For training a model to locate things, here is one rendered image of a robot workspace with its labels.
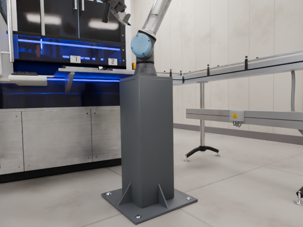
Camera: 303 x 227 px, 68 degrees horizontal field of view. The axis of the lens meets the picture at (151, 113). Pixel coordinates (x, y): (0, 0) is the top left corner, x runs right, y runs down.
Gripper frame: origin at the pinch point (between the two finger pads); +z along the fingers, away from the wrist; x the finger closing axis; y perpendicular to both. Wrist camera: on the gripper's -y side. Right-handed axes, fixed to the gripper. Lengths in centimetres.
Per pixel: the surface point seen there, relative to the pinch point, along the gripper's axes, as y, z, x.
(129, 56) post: -31, 8, 78
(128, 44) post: -24, -1, 81
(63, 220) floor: -88, 53, -56
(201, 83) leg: 3, 81, 99
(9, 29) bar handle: -48, -43, -17
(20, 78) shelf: -62, -21, -24
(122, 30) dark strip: -19, -14, 82
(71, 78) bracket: -60, -7, 16
